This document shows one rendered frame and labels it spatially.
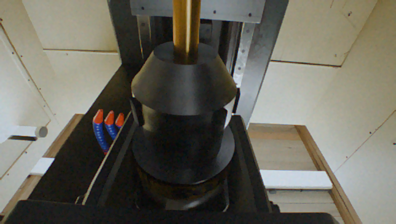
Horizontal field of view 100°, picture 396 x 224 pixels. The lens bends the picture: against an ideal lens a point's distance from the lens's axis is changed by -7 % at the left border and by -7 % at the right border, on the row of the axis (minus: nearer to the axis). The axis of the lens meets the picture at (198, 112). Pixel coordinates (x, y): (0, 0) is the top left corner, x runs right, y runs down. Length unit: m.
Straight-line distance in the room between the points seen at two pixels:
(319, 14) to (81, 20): 1.38
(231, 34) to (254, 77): 0.24
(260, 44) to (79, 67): 1.19
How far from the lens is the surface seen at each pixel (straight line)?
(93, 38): 1.35
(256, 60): 0.88
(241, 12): 0.74
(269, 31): 0.84
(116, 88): 0.71
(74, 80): 1.59
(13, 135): 1.32
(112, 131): 0.42
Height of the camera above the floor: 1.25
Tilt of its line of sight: 41 degrees up
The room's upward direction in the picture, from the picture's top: 176 degrees counter-clockwise
